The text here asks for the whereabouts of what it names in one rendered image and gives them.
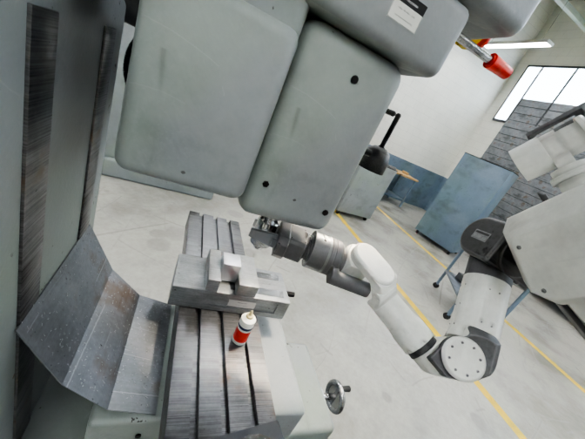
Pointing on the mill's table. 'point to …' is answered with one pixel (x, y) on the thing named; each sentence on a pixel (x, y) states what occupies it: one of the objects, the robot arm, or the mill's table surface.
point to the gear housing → (398, 29)
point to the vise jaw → (246, 278)
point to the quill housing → (319, 127)
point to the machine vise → (205, 286)
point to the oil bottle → (244, 328)
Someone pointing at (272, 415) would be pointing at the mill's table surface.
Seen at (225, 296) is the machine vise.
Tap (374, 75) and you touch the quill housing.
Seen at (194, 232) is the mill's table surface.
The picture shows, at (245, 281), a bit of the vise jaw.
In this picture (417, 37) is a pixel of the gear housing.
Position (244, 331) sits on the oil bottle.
